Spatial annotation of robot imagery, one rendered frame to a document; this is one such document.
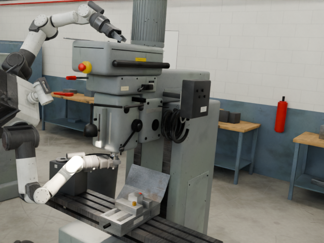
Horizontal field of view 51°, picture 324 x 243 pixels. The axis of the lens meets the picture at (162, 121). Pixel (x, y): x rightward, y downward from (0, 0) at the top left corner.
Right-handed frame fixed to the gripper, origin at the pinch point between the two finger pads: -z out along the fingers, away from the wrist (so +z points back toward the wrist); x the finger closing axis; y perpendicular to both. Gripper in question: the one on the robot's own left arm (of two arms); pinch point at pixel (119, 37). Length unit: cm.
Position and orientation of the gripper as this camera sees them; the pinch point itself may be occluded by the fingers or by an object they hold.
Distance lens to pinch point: 188.5
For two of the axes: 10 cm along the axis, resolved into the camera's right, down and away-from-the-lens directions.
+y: 5.3, -7.8, -3.3
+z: -7.6, -6.1, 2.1
